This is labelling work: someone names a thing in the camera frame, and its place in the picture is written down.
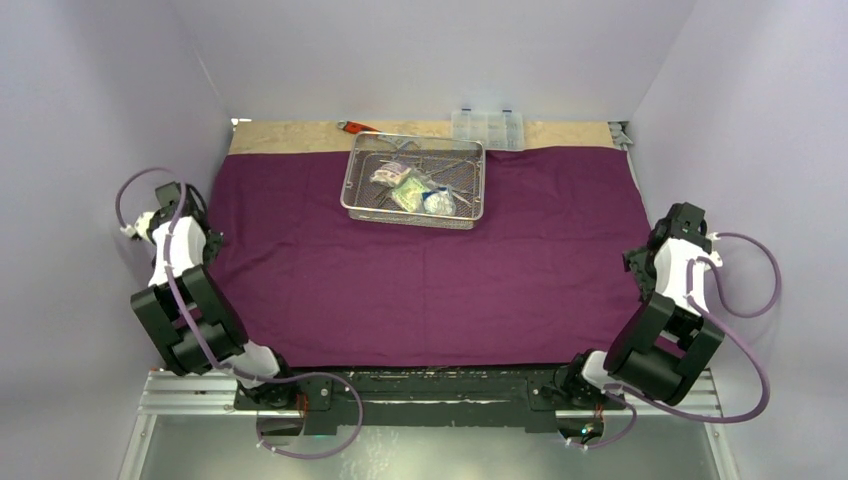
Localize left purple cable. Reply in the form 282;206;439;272
115;167;364;462

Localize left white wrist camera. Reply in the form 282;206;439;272
120;211;155;243

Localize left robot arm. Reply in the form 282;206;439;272
127;182;298;409

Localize purple cloth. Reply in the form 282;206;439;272
209;147;650;367

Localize clear plastic compartment box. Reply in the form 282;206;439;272
450;108;525;151

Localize orange handled adjustable wrench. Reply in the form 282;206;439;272
336;121;378;134

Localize pink white gauze packet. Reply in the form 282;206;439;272
369;161;413;188

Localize purple cable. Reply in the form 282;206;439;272
566;231;783;452
115;167;364;462

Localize metal wire mesh tray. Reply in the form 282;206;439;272
340;132;486;230

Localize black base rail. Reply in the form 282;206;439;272
234;364;626;442

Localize blue white gauze packet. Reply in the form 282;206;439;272
422;187;456;217

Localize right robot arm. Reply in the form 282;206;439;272
555;203;725;407

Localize green white gauze packet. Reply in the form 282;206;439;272
390;177;431;213

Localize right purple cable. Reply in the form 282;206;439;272
566;231;783;452

